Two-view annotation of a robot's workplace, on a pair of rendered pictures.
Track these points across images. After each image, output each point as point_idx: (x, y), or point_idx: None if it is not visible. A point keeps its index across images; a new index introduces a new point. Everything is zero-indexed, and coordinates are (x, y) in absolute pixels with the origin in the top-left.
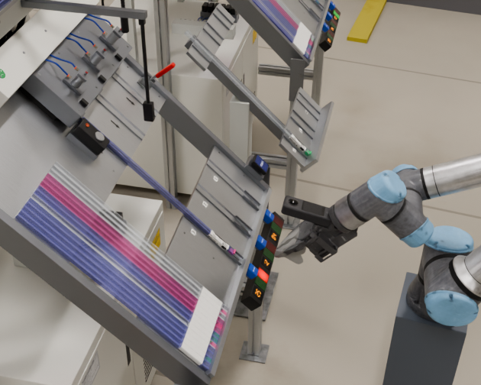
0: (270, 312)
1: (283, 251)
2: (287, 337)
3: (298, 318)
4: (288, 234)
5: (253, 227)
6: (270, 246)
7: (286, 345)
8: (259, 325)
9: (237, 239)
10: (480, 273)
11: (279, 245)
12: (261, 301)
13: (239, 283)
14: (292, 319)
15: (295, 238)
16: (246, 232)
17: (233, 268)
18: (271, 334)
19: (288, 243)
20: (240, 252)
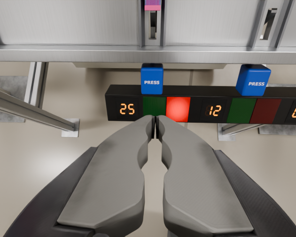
0: (268, 136)
1: (97, 146)
2: (247, 153)
3: (270, 158)
4: (210, 155)
5: (289, 48)
6: (266, 110)
7: (239, 154)
8: (237, 130)
9: (215, 11)
10: None
11: (164, 124)
12: (117, 119)
13: (61, 50)
14: (267, 154)
15: (136, 206)
16: (255, 30)
17: (116, 29)
18: (246, 140)
19: (128, 166)
20: (180, 35)
